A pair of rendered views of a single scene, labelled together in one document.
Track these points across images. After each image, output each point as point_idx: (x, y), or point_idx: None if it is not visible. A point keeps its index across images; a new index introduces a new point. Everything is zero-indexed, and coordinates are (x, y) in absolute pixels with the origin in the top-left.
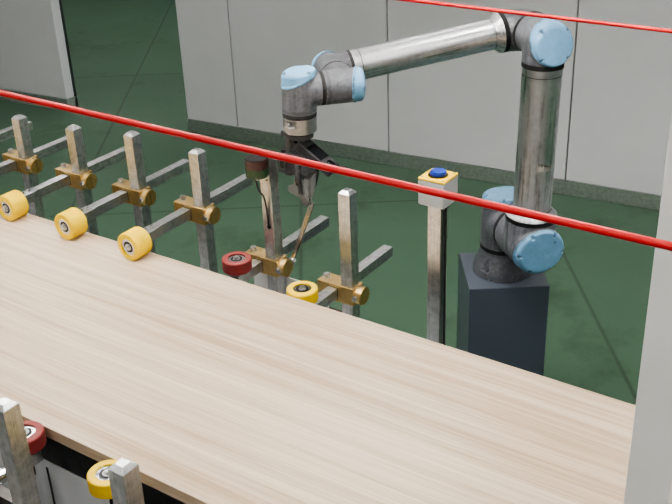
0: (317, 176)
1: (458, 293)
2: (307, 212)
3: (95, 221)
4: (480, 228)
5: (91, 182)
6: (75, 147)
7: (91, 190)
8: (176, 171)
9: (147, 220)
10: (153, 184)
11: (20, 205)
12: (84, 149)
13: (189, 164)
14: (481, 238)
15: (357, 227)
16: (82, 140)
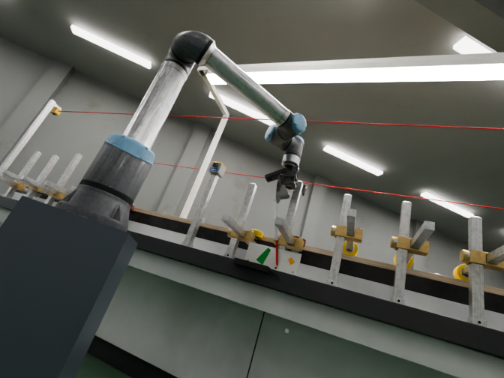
0: (277, 185)
1: (100, 293)
2: (275, 205)
3: (471, 295)
4: (139, 187)
5: (461, 256)
6: (468, 231)
7: (472, 267)
8: (420, 230)
9: (396, 262)
10: (413, 240)
11: (454, 269)
12: (471, 232)
13: (350, 205)
14: (136, 196)
15: (244, 199)
16: (471, 226)
